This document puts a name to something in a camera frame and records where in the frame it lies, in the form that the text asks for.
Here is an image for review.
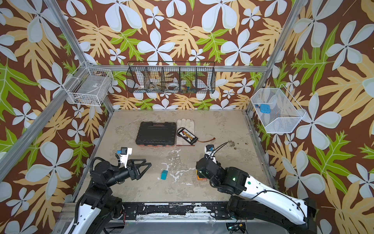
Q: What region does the black wire basket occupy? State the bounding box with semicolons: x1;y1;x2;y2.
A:
125;61;216;94

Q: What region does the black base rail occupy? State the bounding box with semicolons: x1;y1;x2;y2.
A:
122;201;235;221

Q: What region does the aluminium frame post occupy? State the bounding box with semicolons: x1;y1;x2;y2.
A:
245;0;310;113
45;1;114;113

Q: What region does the white wire basket right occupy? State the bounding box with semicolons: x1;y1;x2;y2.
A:
251;85;306;135

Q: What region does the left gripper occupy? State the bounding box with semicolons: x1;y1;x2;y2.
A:
105;157;151;189

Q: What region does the aluminium frame post right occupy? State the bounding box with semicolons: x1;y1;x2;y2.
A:
245;0;310;113

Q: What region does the aluminium frame post left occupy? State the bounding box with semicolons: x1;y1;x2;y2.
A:
45;1;114;113

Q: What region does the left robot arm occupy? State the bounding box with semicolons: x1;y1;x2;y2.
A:
65;158;152;234

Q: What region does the beige work glove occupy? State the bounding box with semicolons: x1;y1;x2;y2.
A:
176;119;195;146

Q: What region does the blue object in basket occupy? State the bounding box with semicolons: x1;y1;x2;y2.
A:
260;104;271;114

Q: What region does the black red tool case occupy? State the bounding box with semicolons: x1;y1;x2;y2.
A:
135;121;177;146

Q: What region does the white wire basket left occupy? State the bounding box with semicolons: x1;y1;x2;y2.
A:
64;62;114;106

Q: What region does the orange supermarket block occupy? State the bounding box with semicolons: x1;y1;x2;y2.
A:
197;175;207;181

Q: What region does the teal block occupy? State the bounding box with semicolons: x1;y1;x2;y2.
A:
161;170;168;180

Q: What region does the black charging board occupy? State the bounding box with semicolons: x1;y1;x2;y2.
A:
177;127;198;146

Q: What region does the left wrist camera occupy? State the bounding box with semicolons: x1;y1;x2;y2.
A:
116;147;132;168

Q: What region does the white wire basket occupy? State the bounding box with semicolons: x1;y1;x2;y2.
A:
251;85;306;135
64;62;114;106

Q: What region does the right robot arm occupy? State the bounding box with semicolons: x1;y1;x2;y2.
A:
196;158;318;234

